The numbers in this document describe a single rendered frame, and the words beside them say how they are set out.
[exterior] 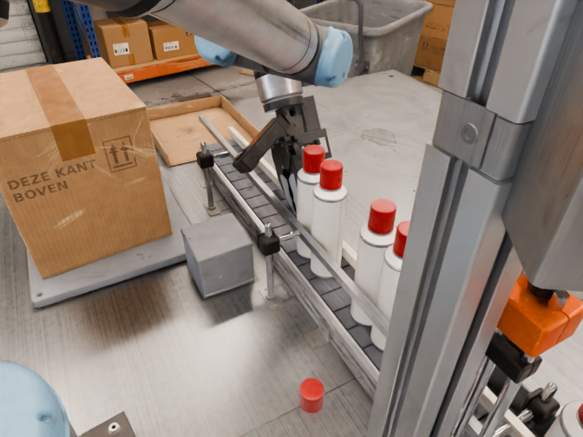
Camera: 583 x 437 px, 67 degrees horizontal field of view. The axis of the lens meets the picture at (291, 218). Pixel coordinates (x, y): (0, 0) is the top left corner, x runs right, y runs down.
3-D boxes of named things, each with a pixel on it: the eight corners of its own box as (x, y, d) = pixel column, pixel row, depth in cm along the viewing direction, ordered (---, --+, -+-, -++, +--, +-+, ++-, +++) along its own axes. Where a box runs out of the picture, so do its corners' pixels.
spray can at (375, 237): (390, 319, 67) (413, 210, 55) (363, 332, 65) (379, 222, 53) (370, 296, 71) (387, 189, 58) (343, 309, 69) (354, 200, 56)
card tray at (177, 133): (261, 145, 122) (261, 132, 120) (168, 167, 113) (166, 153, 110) (222, 107, 143) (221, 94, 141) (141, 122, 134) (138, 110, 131)
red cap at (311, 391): (309, 386, 64) (309, 372, 62) (328, 399, 62) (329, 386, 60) (294, 403, 62) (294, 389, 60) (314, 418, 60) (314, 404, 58)
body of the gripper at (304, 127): (334, 161, 77) (318, 91, 75) (290, 173, 74) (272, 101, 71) (313, 163, 84) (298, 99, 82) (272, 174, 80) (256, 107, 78)
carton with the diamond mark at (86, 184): (173, 234, 88) (147, 105, 72) (42, 281, 78) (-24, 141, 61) (129, 168, 108) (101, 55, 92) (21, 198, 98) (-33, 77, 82)
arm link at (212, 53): (257, 13, 57) (298, 21, 66) (190, 2, 62) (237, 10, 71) (249, 75, 60) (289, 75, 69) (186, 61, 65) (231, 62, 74)
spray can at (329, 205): (346, 272, 75) (357, 168, 63) (320, 283, 73) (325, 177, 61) (330, 255, 79) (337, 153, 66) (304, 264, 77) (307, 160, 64)
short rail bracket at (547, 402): (538, 441, 57) (573, 389, 50) (522, 453, 56) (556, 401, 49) (517, 420, 60) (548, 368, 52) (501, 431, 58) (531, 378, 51)
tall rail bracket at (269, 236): (304, 291, 78) (305, 217, 69) (266, 306, 76) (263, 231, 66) (295, 280, 81) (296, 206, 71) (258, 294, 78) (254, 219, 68)
